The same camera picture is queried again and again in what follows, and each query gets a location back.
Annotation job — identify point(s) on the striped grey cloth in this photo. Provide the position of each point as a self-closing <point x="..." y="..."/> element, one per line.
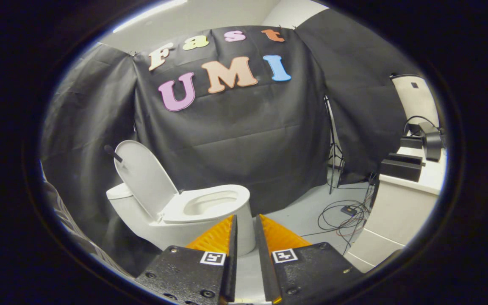
<point x="79" y="237"/>

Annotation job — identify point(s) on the white ceramic toilet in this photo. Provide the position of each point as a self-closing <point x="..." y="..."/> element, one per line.
<point x="210" y="231"/>

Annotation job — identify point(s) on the black backdrop cloth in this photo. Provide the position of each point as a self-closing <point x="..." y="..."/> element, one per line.
<point x="244" y="140"/>

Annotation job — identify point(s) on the black desk device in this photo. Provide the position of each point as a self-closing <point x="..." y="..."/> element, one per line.
<point x="432" y="144"/>

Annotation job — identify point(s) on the large flat black box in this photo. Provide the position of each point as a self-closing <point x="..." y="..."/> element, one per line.
<point x="400" y="168"/>

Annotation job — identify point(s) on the white cabinet desk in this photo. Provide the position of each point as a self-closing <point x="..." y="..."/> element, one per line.
<point x="396" y="212"/>

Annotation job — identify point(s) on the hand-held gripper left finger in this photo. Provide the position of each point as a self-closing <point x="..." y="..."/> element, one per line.
<point x="231" y="262"/>

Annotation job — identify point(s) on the white upright panel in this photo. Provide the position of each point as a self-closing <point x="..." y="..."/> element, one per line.
<point x="415" y="101"/>

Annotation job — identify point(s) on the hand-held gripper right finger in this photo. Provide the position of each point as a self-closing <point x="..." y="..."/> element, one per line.
<point x="263" y="262"/>

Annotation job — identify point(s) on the small black floor box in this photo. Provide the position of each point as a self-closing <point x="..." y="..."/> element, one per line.
<point x="348" y="210"/>

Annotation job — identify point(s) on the black light stand tripod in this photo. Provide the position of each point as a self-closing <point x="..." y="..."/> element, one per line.
<point x="334" y="148"/>

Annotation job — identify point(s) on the small flat black box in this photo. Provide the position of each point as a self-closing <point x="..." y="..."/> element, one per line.
<point x="411" y="142"/>

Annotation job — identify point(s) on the white toilet lid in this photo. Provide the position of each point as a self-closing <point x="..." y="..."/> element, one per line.
<point x="146" y="178"/>

